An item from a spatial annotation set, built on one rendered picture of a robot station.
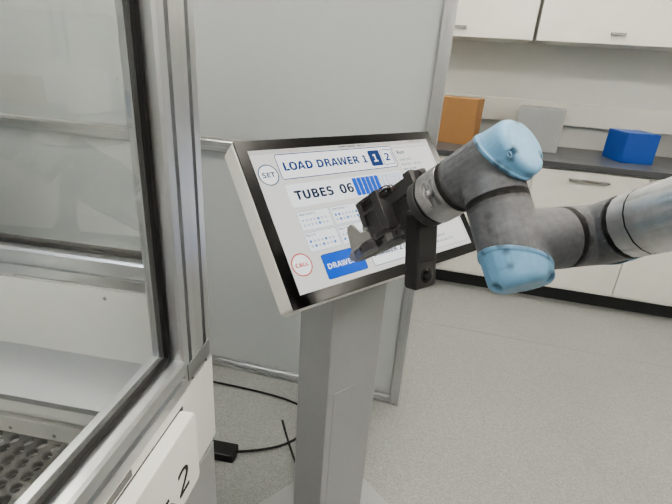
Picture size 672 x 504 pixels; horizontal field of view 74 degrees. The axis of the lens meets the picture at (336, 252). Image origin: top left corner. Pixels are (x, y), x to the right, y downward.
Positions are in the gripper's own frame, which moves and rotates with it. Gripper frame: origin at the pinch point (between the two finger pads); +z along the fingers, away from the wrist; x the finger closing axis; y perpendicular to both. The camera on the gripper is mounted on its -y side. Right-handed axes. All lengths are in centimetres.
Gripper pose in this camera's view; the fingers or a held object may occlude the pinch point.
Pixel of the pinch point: (357, 259)
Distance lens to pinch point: 78.3
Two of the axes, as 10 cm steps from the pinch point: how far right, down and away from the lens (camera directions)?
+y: -3.6, -9.2, 1.6
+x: -7.7, 1.9, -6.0
